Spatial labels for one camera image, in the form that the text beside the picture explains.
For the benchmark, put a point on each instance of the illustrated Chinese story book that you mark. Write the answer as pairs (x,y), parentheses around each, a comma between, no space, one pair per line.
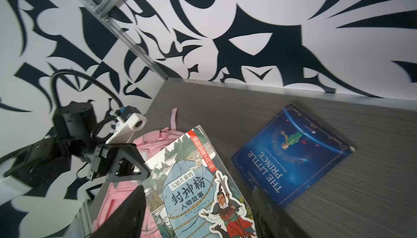
(191,194)

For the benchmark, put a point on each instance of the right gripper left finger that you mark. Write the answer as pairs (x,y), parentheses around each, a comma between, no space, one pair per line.
(127,220)

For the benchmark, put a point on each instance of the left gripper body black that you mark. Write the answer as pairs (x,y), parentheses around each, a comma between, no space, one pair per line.
(77,127)

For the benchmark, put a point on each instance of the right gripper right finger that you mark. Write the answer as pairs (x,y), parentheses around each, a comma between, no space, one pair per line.
(271,221)

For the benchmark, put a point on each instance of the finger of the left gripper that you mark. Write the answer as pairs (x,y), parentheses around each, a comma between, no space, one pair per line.
(121,162)

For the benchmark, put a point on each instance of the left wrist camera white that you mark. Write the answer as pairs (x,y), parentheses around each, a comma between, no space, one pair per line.
(128,121)

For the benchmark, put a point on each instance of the blue Little Prince book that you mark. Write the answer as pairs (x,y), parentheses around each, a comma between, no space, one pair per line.
(289,155)

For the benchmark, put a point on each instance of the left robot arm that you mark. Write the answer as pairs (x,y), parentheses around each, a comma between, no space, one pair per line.
(44,161)

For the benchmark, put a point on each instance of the pink student backpack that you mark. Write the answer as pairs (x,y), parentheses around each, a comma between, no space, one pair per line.
(148,146)

